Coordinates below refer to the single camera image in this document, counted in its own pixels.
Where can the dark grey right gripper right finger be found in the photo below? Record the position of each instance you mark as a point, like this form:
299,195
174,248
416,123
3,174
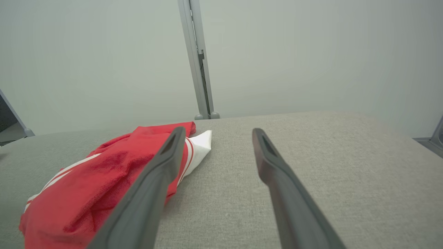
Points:
294,214

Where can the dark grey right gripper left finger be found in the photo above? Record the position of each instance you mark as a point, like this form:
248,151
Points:
145,207

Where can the red jersey shirt white sleeves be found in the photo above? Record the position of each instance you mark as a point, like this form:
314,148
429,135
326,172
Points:
86,193

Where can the grey metal frame leg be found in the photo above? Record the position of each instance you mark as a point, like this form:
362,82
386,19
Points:
28,132

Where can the grey metal partition post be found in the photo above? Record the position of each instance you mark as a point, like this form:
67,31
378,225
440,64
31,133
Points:
195,69

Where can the grey metal frame base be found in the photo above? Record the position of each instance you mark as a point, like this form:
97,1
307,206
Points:
436,138

